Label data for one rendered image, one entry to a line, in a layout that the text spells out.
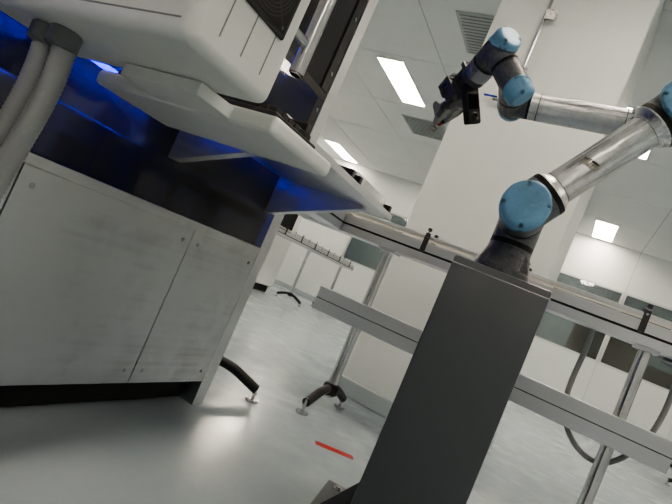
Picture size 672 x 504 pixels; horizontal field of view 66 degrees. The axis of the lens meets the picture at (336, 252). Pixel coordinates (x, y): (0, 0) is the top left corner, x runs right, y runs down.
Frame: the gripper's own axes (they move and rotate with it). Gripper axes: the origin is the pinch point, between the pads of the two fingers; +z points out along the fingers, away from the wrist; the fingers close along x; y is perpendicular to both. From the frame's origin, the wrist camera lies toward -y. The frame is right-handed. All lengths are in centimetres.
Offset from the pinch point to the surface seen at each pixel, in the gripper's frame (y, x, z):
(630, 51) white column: 59, -177, 30
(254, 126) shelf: -29, 80, -45
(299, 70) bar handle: -23, 72, -51
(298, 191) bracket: -1, 37, 36
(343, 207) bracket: -12.9, 28.0, 26.0
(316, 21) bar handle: -16, 69, -55
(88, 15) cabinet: -14, 101, -52
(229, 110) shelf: -24, 82, -43
